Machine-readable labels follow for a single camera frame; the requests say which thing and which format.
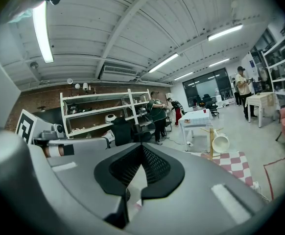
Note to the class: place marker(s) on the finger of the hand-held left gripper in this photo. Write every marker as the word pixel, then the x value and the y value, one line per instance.
pixel 83 148

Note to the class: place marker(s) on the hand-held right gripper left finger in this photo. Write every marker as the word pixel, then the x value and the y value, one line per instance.
pixel 66 187

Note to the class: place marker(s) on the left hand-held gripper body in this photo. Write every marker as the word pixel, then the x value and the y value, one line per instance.
pixel 30 127

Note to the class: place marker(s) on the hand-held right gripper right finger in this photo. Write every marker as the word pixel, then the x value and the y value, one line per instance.
pixel 194 197

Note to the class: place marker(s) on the small tan and black object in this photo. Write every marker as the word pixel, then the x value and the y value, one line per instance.
pixel 187 121

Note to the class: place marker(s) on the person's left hand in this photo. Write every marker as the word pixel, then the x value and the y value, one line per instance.
pixel 54 151

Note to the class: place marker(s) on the white round appliance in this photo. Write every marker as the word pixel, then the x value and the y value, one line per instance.
pixel 110 119

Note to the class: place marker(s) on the large black office chair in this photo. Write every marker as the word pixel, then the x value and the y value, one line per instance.
pixel 121 131

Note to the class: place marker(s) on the pink checkered cloth table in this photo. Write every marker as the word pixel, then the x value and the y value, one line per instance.
pixel 235 166

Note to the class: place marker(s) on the wooden mug tree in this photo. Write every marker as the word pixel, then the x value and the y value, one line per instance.
pixel 211 143

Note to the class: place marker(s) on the white mug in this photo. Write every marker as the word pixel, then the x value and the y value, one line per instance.
pixel 220 142

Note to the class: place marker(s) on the white lamp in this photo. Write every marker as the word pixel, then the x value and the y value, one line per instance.
pixel 85 86

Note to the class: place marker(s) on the white table with grid cloth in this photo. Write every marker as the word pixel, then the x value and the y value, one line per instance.
pixel 196 121

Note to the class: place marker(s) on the ceiling air conditioner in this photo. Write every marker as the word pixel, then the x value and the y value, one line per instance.
pixel 119 72

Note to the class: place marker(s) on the long ceiling light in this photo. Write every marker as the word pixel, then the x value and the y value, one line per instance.
pixel 163 62
pixel 219 62
pixel 43 30
pixel 224 32

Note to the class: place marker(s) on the dark window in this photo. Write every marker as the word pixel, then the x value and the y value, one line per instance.
pixel 206 87

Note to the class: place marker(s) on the white table with cream cloth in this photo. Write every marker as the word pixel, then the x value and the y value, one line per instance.
pixel 261 101

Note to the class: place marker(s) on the white shelving unit with appliances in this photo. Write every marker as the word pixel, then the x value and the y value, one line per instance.
pixel 282 65

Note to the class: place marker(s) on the white shelving unit brick wall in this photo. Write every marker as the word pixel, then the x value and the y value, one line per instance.
pixel 96 111

